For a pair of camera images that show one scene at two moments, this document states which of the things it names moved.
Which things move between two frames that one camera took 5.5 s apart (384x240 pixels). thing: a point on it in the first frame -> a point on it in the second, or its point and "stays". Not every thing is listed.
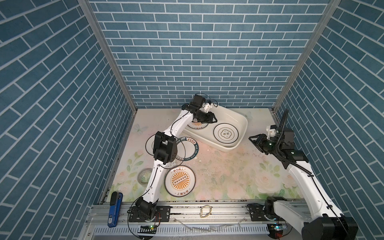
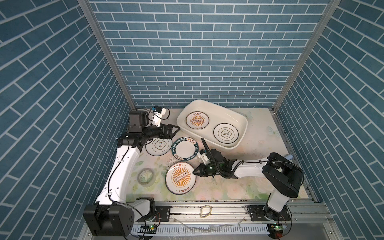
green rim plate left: (187, 149) stays
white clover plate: (226, 133) stays
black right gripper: (261, 138) -> (201, 170)
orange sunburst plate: (180, 181) stays
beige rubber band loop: (201, 214) stays
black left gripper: (208, 118) -> (168, 135)
